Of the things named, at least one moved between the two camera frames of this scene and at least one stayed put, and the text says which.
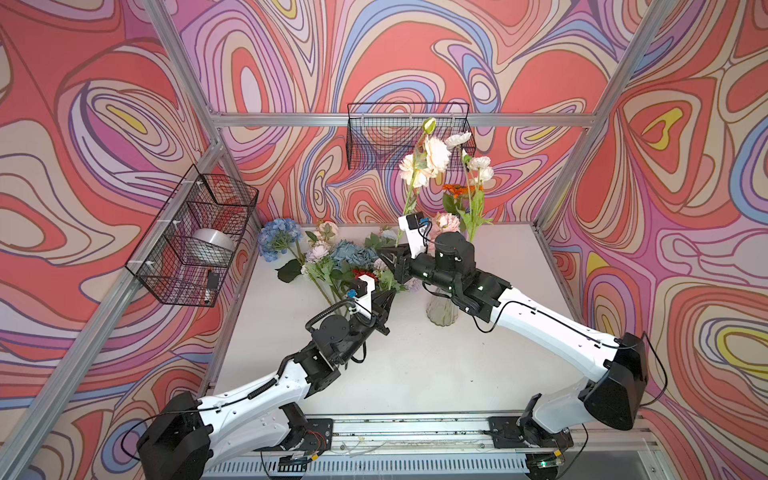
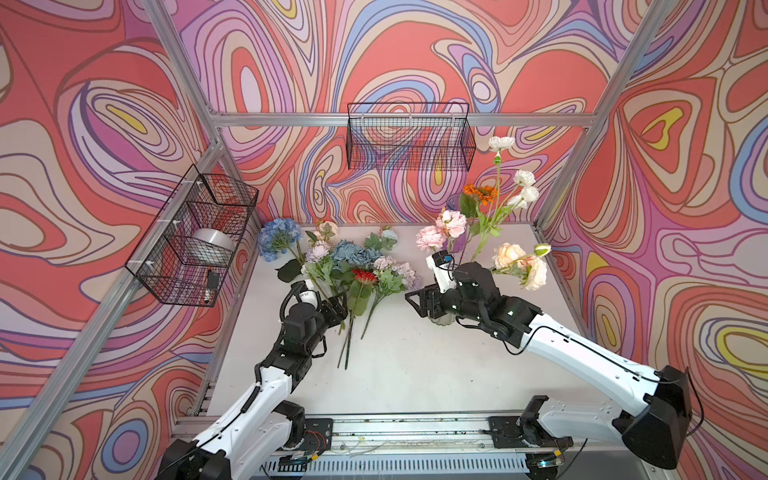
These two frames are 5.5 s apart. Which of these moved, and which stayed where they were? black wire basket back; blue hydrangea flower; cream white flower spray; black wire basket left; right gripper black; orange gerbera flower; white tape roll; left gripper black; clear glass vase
Moved: cream white flower spray; left gripper black; right gripper black; orange gerbera flower
Stayed: clear glass vase; white tape roll; black wire basket left; blue hydrangea flower; black wire basket back
